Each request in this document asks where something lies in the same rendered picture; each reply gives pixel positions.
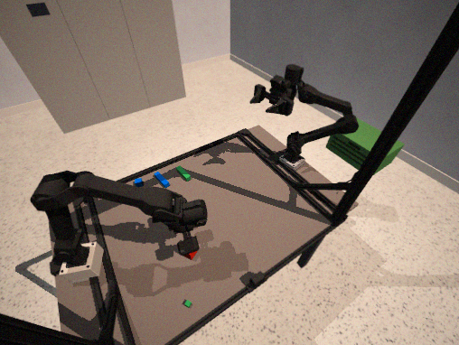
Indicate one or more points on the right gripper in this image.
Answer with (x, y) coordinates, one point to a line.
(281, 105)

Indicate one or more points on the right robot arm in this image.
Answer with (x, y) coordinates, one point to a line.
(310, 95)

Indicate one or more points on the blue flat bar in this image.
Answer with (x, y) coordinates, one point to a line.
(161, 179)

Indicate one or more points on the red cube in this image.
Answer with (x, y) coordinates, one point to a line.
(190, 256)

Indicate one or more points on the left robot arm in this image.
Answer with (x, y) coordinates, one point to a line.
(54, 191)

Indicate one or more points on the green rectangular block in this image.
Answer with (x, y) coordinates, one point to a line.
(183, 173)

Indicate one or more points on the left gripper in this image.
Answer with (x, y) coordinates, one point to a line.
(189, 244)

